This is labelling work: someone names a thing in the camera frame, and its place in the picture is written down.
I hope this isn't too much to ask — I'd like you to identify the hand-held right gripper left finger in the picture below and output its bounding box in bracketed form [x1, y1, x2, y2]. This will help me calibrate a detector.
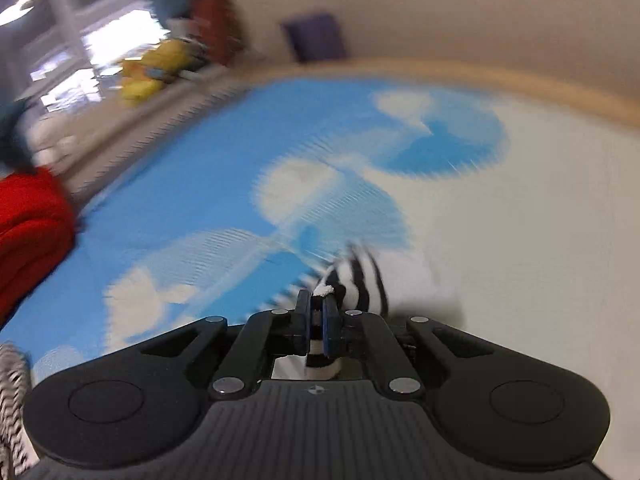
[127, 289, 314, 402]

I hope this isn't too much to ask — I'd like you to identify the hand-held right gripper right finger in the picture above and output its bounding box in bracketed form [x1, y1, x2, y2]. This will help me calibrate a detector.
[322, 297, 503, 402]

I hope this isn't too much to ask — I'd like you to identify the black white striped shirt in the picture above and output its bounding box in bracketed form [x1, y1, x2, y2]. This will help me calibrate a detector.
[0, 241, 397, 477]

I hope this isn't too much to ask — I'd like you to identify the blue white cloud printed blanket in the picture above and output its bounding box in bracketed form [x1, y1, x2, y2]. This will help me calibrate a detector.
[0, 74, 640, 480]

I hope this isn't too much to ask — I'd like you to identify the purple box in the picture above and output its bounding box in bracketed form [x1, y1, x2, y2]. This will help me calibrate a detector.
[281, 12, 348, 63]

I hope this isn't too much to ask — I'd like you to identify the red cloth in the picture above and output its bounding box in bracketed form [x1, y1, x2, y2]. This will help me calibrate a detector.
[0, 167, 81, 328]

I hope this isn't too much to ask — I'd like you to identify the yellow plush toy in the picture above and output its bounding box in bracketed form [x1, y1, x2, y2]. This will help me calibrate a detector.
[119, 39, 197, 103]

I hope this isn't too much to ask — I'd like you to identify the red brown plush toy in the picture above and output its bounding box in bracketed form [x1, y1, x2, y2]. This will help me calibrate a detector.
[192, 0, 246, 63]

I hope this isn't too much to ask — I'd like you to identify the wooden bed frame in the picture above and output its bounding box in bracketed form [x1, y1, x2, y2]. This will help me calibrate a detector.
[235, 57, 640, 128]

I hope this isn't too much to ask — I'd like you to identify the white window frame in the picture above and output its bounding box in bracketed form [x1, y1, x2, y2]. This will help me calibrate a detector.
[0, 0, 171, 111]

